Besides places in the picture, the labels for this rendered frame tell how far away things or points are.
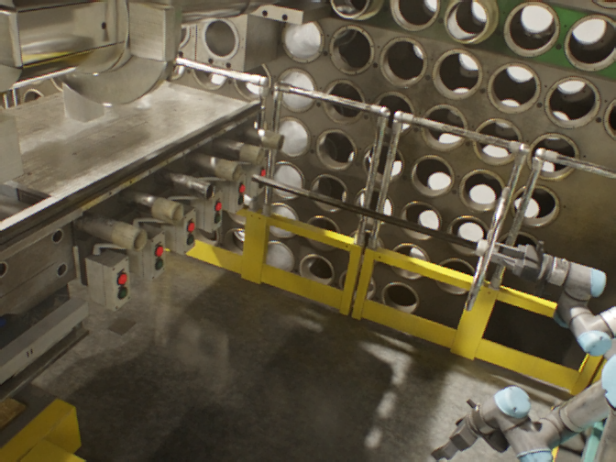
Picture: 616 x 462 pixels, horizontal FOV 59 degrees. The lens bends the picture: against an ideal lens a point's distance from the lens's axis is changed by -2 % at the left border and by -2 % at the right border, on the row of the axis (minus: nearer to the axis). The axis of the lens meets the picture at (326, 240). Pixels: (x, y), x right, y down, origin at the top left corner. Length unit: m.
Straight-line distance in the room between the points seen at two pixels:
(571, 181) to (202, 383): 2.05
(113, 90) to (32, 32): 0.30
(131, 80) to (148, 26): 0.15
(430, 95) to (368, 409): 1.63
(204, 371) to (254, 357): 0.22
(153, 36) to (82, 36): 0.13
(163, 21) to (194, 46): 1.96
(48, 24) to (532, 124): 2.40
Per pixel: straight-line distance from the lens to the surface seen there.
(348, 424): 2.23
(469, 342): 2.62
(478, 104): 3.01
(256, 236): 2.70
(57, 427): 1.47
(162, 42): 1.15
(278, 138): 2.17
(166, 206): 1.63
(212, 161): 1.92
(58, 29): 1.10
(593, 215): 3.18
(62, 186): 1.66
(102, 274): 1.64
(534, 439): 1.46
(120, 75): 1.28
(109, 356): 2.46
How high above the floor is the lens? 1.67
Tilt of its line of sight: 31 degrees down
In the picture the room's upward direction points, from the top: 9 degrees clockwise
